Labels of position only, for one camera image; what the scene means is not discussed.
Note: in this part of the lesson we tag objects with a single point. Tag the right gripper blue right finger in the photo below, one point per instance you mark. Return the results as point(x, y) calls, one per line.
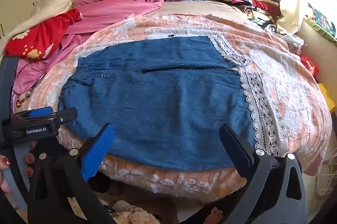
point(239, 150)

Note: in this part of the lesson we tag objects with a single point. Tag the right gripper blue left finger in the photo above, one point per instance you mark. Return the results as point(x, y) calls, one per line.
point(94, 150)

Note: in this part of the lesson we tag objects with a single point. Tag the blue denim lace-trimmed pants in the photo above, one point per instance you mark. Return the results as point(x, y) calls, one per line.
point(166, 99)

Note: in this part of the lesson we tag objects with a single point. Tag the left hand red nails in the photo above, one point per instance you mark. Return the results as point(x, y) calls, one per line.
point(28, 159)

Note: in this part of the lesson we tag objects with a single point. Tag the red floral garment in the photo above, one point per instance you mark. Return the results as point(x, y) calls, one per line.
point(41, 40)

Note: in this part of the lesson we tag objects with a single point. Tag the yellow box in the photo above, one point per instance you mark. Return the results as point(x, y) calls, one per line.
point(331, 104)

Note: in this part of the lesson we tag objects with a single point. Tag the red plastic bag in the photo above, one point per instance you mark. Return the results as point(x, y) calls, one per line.
point(309, 64)

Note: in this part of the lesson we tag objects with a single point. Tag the cream fleece blanket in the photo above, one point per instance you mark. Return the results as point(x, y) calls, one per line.
point(42, 10)

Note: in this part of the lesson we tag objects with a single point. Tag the green-edged windowsill cushion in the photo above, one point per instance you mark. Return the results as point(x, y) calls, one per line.
point(321, 24)

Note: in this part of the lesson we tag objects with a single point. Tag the pink bedsheet bundle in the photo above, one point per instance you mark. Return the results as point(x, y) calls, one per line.
point(97, 14)

